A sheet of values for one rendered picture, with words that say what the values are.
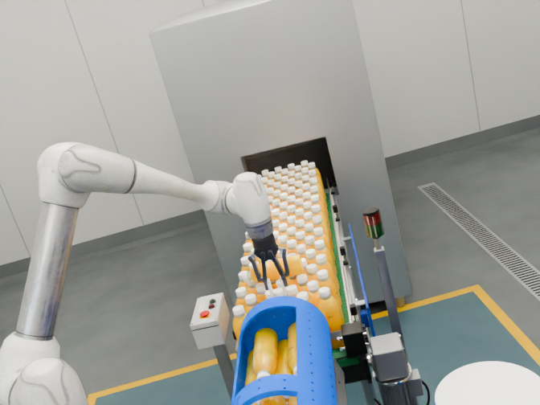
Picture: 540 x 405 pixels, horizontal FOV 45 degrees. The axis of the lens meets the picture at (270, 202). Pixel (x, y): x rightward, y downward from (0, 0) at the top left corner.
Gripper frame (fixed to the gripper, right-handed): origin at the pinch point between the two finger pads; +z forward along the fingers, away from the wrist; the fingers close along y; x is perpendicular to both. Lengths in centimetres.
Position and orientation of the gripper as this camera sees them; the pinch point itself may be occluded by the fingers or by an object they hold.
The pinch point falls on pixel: (276, 288)
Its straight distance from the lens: 220.7
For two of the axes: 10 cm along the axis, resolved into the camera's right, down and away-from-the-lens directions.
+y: 9.7, -2.2, -1.4
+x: 0.5, -3.5, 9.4
